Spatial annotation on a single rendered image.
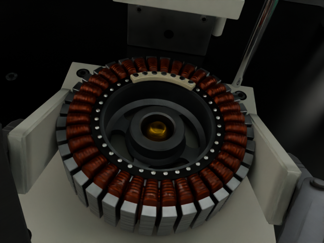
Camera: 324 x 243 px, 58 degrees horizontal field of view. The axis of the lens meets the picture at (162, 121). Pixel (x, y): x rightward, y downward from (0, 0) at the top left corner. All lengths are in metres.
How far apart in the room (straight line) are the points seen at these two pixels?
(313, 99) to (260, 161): 0.14
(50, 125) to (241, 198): 0.12
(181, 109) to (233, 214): 0.07
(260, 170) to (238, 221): 0.04
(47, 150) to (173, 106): 0.09
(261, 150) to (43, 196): 0.12
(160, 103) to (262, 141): 0.07
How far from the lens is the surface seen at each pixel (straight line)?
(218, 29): 0.28
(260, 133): 0.17
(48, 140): 0.16
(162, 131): 0.17
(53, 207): 0.18
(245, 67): 0.23
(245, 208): 0.19
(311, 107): 0.28
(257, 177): 0.16
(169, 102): 0.20
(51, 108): 0.16
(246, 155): 0.17
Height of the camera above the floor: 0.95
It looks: 52 degrees down
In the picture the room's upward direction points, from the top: 10 degrees clockwise
